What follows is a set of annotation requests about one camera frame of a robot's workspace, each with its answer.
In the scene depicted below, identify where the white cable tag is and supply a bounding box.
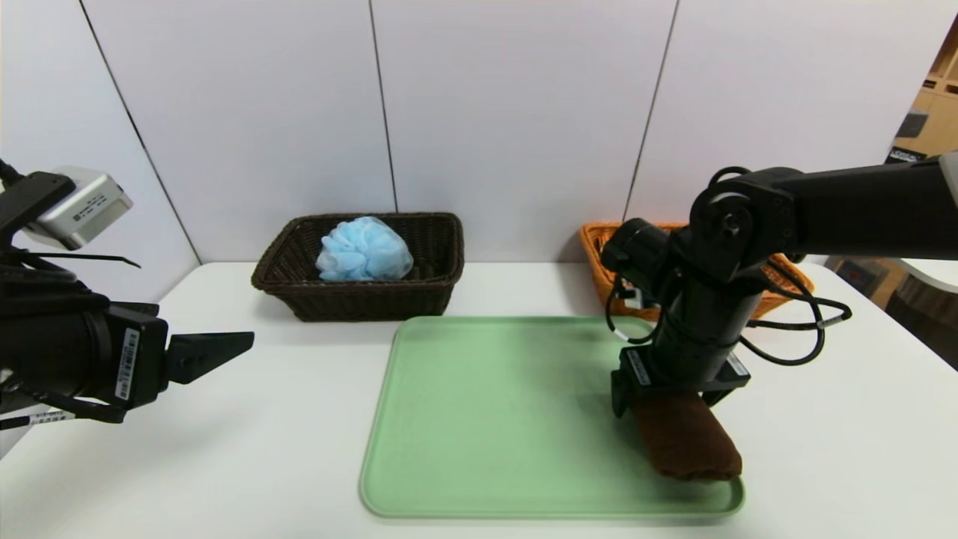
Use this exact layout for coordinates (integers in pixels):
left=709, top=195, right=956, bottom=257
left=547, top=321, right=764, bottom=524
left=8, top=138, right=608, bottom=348
left=0, top=410, right=76, bottom=431

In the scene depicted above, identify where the orange wicker basket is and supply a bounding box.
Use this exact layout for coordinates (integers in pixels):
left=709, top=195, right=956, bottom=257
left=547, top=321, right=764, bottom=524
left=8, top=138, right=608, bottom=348
left=579, top=221, right=815, bottom=323

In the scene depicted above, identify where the wooden shelf unit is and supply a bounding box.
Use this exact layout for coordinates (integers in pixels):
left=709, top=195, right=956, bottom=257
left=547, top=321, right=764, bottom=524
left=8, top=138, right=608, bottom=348
left=887, top=22, right=958, bottom=162

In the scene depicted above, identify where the white side table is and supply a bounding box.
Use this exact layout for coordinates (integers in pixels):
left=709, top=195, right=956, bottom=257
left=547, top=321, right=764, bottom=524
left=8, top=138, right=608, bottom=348
left=894, top=258, right=958, bottom=294

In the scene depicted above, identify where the light blue bath loofah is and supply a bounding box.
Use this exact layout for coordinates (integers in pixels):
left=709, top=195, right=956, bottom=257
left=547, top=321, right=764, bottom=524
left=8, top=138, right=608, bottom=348
left=315, top=216, right=414, bottom=283

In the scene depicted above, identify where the thin black camera cable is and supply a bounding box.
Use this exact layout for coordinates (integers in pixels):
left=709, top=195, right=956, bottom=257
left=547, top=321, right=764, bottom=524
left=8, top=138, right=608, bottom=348
left=603, top=275, right=663, bottom=347

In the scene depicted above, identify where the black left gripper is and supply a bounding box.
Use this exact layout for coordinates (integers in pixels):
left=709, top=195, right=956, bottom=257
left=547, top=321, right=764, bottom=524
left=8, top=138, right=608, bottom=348
left=0, top=305, right=255, bottom=410

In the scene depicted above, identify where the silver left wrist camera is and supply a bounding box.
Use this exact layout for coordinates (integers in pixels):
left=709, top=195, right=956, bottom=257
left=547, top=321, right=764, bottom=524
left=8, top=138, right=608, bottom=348
left=22, top=166, right=134, bottom=252

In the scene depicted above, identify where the dark brown wicker basket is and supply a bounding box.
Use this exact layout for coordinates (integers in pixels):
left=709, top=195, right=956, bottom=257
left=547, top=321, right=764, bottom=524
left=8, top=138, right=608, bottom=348
left=250, top=212, right=465, bottom=323

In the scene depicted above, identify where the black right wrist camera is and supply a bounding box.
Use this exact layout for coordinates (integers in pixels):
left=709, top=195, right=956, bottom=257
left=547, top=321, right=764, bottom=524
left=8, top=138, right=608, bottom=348
left=600, top=217, right=672, bottom=279

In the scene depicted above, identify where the brown towel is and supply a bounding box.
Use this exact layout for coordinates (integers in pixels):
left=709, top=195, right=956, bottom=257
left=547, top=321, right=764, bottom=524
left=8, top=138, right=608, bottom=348
left=629, top=389, right=743, bottom=481

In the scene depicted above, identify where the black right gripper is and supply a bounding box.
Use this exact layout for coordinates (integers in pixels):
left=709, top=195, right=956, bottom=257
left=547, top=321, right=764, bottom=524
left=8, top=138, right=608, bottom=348
left=610, top=292, right=751, bottom=418

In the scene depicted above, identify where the black looping arm cable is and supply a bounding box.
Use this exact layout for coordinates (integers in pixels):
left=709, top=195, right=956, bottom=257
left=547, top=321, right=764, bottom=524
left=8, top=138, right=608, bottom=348
left=737, top=255, right=854, bottom=368

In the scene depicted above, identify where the light green plastic tray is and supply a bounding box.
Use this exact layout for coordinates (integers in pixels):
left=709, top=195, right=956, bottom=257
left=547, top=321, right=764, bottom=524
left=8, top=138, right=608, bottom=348
left=358, top=315, right=745, bottom=520

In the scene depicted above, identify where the brown box under table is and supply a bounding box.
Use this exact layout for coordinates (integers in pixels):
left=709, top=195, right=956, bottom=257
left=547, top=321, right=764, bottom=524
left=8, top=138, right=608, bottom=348
left=827, top=256, right=893, bottom=309

